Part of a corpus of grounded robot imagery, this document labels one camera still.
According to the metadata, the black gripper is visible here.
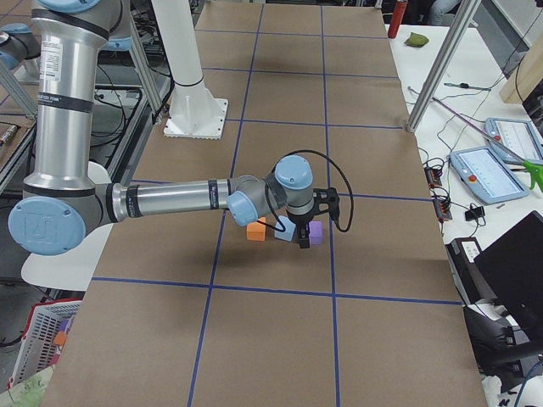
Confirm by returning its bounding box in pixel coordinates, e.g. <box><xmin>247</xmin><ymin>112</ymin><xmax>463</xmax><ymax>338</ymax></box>
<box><xmin>286</xmin><ymin>187</ymin><xmax>340</xmax><ymax>248</ymax></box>

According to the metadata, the light blue foam block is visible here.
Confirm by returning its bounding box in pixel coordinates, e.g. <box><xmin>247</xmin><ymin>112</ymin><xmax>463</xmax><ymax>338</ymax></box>
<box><xmin>274</xmin><ymin>215</ymin><xmax>296</xmax><ymax>242</ymax></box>

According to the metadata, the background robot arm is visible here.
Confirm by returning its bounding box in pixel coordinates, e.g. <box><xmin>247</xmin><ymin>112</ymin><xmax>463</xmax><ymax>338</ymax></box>
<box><xmin>1</xmin><ymin>23</ymin><xmax>41</xmax><ymax>80</ymax></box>

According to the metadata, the purple foam block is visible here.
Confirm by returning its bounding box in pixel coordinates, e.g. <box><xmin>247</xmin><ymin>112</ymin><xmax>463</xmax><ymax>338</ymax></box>
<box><xmin>309</xmin><ymin>220</ymin><xmax>324</xmax><ymax>246</ymax></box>

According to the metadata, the orange foam block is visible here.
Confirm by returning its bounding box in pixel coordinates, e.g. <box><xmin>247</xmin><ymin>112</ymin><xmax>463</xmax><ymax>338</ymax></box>
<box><xmin>246</xmin><ymin>217</ymin><xmax>266</xmax><ymax>242</ymax></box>

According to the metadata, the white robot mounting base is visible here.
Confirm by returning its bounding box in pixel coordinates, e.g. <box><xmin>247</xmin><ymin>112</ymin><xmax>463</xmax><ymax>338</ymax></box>
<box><xmin>152</xmin><ymin>0</ymin><xmax>228</xmax><ymax>140</ymax></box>

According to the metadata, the near teach pendant tablet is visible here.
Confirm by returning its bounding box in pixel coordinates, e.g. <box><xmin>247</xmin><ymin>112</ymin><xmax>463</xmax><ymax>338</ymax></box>
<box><xmin>450</xmin><ymin>147</ymin><xmax>529</xmax><ymax>204</ymax></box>

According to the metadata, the teach pendant tablet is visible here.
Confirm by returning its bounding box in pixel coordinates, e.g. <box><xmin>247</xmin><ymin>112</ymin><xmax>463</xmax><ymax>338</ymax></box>
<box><xmin>484</xmin><ymin>118</ymin><xmax>542</xmax><ymax>164</ymax></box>
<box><xmin>450</xmin><ymin>147</ymin><xmax>529</xmax><ymax>204</ymax></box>

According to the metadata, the black monitor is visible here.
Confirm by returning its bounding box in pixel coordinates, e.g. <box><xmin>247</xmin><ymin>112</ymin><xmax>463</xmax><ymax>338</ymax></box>
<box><xmin>475</xmin><ymin>210</ymin><xmax>542</xmax><ymax>339</ymax></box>

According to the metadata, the far teach pendant tablet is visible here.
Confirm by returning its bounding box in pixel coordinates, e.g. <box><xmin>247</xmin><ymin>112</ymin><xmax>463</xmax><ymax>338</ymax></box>
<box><xmin>484</xmin><ymin>118</ymin><xmax>542</xmax><ymax>164</ymax></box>

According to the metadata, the metal reacher grabber tool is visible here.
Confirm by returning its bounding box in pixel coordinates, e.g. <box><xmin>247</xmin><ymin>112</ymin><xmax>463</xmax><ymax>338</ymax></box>
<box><xmin>407</xmin><ymin>86</ymin><xmax>543</xmax><ymax>191</ymax></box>

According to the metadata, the red cylinder bottle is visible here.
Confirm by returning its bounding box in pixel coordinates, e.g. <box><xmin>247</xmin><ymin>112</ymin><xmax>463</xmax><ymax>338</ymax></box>
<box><xmin>387</xmin><ymin>0</ymin><xmax>408</xmax><ymax>39</ymax></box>

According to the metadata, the white perforated basket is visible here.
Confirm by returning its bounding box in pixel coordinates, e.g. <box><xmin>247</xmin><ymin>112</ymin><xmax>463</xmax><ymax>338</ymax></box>
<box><xmin>7</xmin><ymin>299</ymin><xmax>81</xmax><ymax>389</ymax></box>

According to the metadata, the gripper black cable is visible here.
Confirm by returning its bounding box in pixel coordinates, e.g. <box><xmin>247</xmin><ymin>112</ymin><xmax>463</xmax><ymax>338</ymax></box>
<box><xmin>262</xmin><ymin>148</ymin><xmax>355</xmax><ymax>233</ymax></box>

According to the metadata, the aluminium frame post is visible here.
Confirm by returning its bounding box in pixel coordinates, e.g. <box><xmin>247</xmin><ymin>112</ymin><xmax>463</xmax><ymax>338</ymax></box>
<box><xmin>406</xmin><ymin>0</ymin><xmax>482</xmax><ymax>133</ymax></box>
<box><xmin>123</xmin><ymin>1</ymin><xmax>162</xmax><ymax>124</ymax></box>

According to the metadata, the smart watch green strap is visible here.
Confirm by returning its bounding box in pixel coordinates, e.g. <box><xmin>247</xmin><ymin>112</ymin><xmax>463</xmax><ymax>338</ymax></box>
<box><xmin>443</xmin><ymin>81</ymin><xmax>493</xmax><ymax>91</ymax></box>

